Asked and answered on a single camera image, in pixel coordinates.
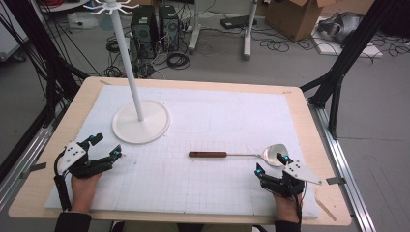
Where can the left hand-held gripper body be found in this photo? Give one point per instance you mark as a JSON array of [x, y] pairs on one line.
[[72, 154]]

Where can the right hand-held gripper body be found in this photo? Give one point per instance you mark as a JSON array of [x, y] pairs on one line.
[[299, 171]]

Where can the white hook rack stand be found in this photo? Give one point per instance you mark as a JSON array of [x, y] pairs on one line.
[[127, 64]]

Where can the person's right hand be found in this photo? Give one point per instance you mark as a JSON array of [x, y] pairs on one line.
[[286, 206]]

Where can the person's left hand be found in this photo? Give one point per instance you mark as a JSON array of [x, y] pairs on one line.
[[83, 190]]

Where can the thin wooden strip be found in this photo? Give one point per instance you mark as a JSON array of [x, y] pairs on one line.
[[326, 209]]

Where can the white grid mat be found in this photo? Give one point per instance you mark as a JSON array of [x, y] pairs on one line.
[[209, 112]]

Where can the black computer tower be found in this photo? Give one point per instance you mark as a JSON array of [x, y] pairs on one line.
[[144, 32], [169, 27]]

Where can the white stand leg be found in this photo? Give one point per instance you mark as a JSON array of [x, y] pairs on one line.
[[248, 35], [194, 35]]

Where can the white cabinet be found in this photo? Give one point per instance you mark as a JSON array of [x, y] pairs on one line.
[[9, 38]]

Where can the white foam board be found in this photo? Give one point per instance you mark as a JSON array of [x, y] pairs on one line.
[[370, 51]]

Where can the cardboard box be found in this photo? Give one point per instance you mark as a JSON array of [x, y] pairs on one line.
[[293, 17]]

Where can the grey bag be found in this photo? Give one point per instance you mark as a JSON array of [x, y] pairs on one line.
[[341, 27]]

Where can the flat black device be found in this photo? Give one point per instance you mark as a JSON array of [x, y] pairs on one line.
[[238, 22]]

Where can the grey metal bracket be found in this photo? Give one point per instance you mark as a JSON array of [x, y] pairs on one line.
[[34, 169], [336, 180]]

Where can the aluminium rail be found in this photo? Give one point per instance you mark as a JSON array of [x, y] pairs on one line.
[[19, 167], [341, 167]]

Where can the black metal frame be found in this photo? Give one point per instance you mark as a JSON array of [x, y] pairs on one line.
[[351, 51], [51, 74]]

